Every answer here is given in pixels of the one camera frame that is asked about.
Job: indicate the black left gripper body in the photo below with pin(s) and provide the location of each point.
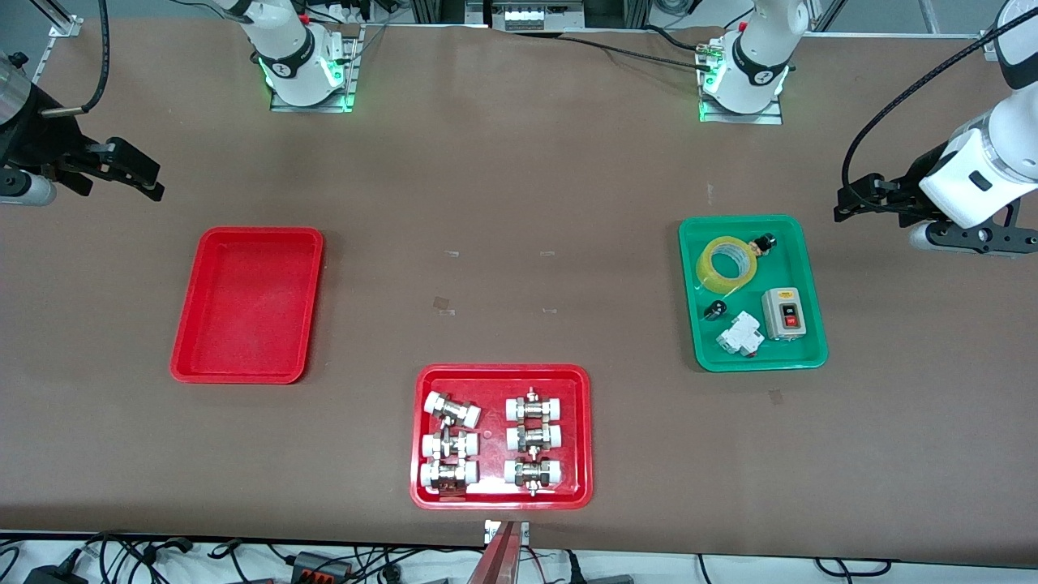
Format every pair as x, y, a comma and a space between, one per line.
906, 192

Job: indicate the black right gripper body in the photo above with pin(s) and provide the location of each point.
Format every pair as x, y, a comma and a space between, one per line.
34, 139

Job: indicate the yellow clear tape roll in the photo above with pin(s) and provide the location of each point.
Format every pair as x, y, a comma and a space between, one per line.
709, 276

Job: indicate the empty red plastic tray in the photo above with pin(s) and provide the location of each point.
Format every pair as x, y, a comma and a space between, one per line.
247, 308

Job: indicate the green plastic tray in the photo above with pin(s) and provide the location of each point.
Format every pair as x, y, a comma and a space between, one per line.
734, 357

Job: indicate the red tray with fittings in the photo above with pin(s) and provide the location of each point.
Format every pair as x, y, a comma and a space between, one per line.
495, 381

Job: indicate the black brass small component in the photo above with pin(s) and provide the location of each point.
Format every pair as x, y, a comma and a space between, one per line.
765, 242

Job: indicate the white circuit breaker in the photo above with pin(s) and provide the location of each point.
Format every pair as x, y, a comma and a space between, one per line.
740, 334

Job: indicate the small black round knob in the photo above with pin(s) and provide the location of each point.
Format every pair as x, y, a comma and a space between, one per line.
714, 309

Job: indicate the white power strip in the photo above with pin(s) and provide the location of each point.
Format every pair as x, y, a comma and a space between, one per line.
527, 16

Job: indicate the white metal pipe fitting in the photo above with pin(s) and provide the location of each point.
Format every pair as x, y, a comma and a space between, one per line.
448, 474
451, 409
534, 438
533, 474
448, 444
534, 407

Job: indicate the black power adapter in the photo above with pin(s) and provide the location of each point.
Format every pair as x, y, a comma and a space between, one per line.
53, 574

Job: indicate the black box with orange clips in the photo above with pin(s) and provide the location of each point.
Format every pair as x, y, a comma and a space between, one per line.
320, 565

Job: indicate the red aluminium profile bar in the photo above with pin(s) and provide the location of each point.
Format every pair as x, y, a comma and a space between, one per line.
496, 556

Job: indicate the aluminium corner bracket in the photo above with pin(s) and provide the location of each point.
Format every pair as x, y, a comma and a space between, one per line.
991, 42
63, 20

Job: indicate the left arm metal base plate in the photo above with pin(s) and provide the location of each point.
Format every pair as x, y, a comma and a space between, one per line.
766, 116

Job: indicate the grey push button switch box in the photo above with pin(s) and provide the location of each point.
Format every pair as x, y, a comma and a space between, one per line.
785, 315

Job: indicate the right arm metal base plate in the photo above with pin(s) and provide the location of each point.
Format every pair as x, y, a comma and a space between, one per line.
350, 69

